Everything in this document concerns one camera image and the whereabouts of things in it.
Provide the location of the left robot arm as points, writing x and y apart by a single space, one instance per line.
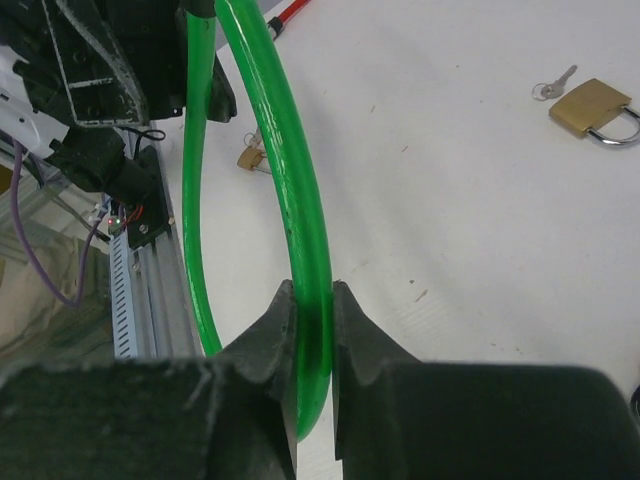
94 159

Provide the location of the large brass padlock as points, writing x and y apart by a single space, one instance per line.
587 108

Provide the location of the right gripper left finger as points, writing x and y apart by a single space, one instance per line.
228 416

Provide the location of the green cable lock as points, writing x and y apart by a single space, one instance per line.
294 181

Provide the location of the red cable lock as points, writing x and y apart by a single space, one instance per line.
277 23

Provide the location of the small padlock keys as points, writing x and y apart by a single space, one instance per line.
253 139

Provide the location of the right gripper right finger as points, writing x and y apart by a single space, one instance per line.
399 417

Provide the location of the small brass padlock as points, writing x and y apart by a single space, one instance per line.
254 159

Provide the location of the slotted cable duct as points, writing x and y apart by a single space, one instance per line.
122 308

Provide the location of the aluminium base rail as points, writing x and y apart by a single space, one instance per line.
164 318

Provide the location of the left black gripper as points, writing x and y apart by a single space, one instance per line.
94 63

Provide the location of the left black mount plate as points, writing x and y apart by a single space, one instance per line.
151 219

